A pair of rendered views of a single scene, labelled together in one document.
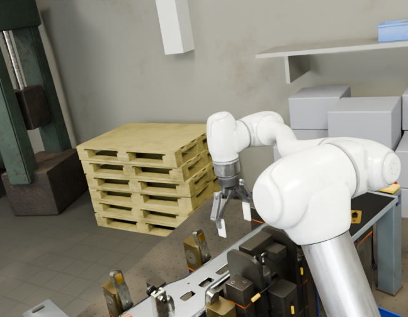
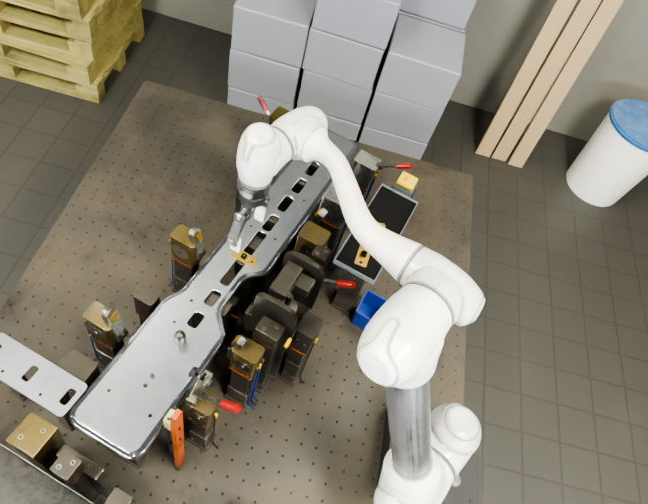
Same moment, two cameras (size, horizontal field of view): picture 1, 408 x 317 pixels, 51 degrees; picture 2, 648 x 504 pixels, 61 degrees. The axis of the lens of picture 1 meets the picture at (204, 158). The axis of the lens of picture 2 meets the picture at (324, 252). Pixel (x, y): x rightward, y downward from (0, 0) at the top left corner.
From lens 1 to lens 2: 0.83 m
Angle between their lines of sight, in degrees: 45
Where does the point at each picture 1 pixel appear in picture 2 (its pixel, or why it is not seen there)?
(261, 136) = (306, 157)
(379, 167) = (471, 317)
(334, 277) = (411, 407)
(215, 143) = (253, 170)
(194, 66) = not seen: outside the picture
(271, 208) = (383, 379)
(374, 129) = (373, 20)
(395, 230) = not seen: hidden behind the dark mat
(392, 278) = not seen: hidden behind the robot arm
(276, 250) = (306, 286)
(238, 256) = (272, 304)
